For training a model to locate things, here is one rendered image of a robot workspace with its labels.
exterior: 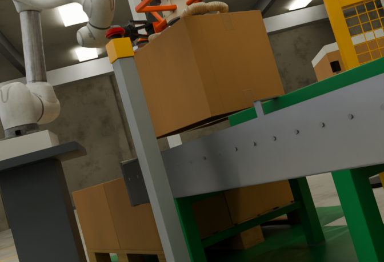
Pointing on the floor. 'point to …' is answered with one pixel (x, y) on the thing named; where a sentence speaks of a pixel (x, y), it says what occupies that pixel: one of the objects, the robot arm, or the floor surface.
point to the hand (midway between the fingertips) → (156, 30)
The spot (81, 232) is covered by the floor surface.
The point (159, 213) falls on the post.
